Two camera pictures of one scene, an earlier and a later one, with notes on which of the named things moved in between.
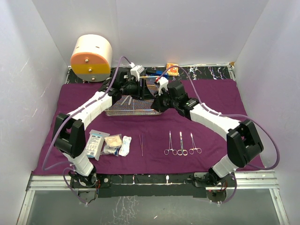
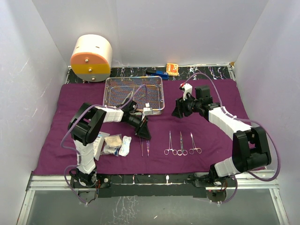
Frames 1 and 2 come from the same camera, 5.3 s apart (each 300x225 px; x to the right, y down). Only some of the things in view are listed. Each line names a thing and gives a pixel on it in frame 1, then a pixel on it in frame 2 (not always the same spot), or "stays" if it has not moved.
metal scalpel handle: x=126 y=98 stays
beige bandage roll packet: x=114 y=140 stays
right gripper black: x=156 y=104 -> x=180 y=107
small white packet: x=124 y=148 stays
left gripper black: x=143 y=92 -> x=141 y=130
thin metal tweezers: x=141 y=145 stays
